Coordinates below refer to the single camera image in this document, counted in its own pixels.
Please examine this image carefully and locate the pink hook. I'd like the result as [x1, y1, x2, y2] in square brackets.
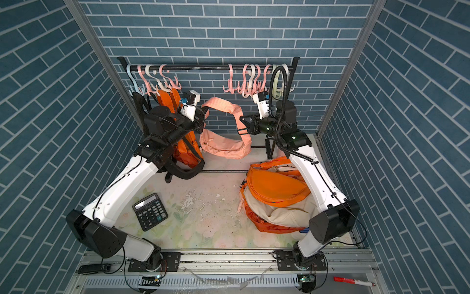
[237, 64, 248, 98]
[159, 64, 182, 91]
[252, 64, 261, 94]
[259, 64, 271, 92]
[137, 66, 153, 94]
[222, 64, 235, 94]

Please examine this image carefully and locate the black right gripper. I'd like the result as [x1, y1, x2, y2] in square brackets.
[240, 116, 283, 142]

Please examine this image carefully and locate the red white marker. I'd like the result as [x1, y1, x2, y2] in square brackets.
[334, 276, 376, 287]

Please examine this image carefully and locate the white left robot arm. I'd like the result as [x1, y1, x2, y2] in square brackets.
[66, 105, 208, 271]

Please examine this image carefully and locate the black clothes rack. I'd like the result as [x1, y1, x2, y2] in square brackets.
[116, 56, 301, 159]

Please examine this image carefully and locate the dark orange bag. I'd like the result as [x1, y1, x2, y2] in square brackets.
[241, 183, 306, 234]

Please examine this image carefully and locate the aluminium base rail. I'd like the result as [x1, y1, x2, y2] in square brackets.
[66, 247, 388, 294]

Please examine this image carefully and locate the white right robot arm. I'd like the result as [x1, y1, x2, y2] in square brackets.
[241, 66, 360, 270]

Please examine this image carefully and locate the white hook right end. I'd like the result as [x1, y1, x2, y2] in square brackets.
[280, 64, 294, 93]

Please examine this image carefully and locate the black remote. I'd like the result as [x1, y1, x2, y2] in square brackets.
[77, 264, 108, 274]

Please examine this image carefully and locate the white hook middle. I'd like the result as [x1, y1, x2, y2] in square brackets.
[247, 64, 257, 96]

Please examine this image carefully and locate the beige bag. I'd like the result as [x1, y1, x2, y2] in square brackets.
[245, 186, 318, 227]

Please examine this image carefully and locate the black calculator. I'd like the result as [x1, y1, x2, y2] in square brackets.
[132, 193, 169, 232]

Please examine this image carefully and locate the black bag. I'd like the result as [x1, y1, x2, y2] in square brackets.
[132, 92, 205, 183]

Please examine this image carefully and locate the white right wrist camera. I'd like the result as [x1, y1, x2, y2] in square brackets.
[253, 91, 269, 120]

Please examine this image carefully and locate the white hook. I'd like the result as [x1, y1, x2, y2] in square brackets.
[247, 64, 257, 96]
[144, 64, 170, 93]

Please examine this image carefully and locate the light blue hook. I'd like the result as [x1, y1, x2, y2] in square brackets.
[126, 64, 141, 94]

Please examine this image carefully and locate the white hook left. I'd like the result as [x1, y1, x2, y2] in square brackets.
[144, 64, 170, 93]

